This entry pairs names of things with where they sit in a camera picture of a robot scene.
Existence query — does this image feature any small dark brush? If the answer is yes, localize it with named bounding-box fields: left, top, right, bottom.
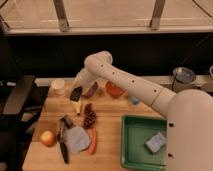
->
left=61, top=115, right=73, bottom=129

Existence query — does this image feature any black chair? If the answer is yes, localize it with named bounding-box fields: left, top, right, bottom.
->
left=0, top=75, right=42, bottom=171

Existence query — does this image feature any orange carrot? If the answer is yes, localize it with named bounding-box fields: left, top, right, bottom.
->
left=88, top=127, right=97, bottom=155

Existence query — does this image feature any black eraser block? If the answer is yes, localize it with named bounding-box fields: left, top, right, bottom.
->
left=70, top=86, right=83, bottom=102

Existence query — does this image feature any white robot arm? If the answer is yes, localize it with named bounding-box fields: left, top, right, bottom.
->
left=75, top=51, right=213, bottom=171

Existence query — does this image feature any white cup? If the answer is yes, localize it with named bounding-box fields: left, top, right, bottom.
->
left=51, top=79, right=65, bottom=96

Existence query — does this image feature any bunch of red grapes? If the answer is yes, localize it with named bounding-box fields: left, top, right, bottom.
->
left=83, top=103, right=96, bottom=129

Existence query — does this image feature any green plastic tray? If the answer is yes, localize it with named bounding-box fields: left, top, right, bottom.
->
left=120, top=115, right=167, bottom=171

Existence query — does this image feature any orange bowl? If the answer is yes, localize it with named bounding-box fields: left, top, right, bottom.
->
left=105, top=81, right=124, bottom=98

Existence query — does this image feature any grey blue cloth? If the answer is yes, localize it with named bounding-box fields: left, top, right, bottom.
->
left=66, top=126, right=91, bottom=154

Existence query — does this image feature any blue sponge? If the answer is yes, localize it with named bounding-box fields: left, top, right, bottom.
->
left=145, top=132, right=166, bottom=154

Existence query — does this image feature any red yellow apple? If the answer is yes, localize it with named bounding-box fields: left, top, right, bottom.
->
left=40, top=131, right=56, bottom=147

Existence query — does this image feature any metal bowl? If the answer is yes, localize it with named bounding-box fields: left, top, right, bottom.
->
left=173, top=67, right=196, bottom=84

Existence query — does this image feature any banana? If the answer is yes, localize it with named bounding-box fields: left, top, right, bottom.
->
left=72, top=100, right=82, bottom=115

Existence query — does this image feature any black handled knife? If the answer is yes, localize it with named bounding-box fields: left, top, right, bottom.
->
left=59, top=121, right=69, bottom=164

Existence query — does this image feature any purple bowl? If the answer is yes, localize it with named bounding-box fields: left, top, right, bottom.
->
left=84, top=82, right=98, bottom=98

